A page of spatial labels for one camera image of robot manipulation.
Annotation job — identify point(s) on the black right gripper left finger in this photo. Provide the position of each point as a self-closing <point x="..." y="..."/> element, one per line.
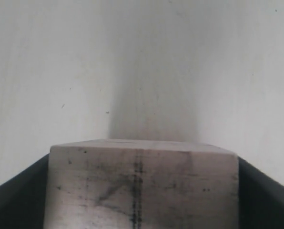
<point x="22" y="198"/>

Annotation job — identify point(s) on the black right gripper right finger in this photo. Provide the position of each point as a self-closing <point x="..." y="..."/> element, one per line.
<point x="261" y="199"/>

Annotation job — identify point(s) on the largest wooden cube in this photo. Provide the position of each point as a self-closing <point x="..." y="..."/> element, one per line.
<point x="138" y="184"/>

